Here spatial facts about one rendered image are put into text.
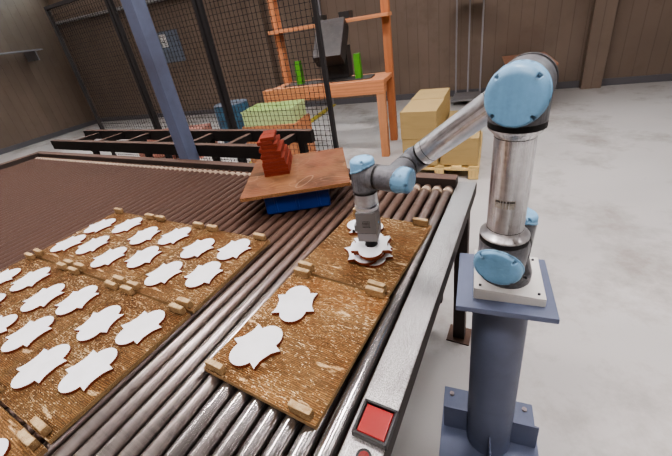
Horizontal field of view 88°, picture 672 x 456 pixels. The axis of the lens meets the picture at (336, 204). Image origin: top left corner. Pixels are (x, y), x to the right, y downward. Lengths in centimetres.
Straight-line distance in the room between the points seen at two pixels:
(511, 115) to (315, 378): 72
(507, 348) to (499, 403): 29
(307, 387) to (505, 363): 73
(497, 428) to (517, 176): 111
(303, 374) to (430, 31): 721
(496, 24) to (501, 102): 690
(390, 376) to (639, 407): 147
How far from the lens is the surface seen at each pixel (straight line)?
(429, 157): 105
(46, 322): 152
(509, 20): 767
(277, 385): 94
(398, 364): 94
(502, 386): 149
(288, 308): 108
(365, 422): 86
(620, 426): 212
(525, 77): 77
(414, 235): 132
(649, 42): 816
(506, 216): 90
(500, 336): 130
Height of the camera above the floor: 167
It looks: 27 degrees down
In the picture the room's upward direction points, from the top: 9 degrees counter-clockwise
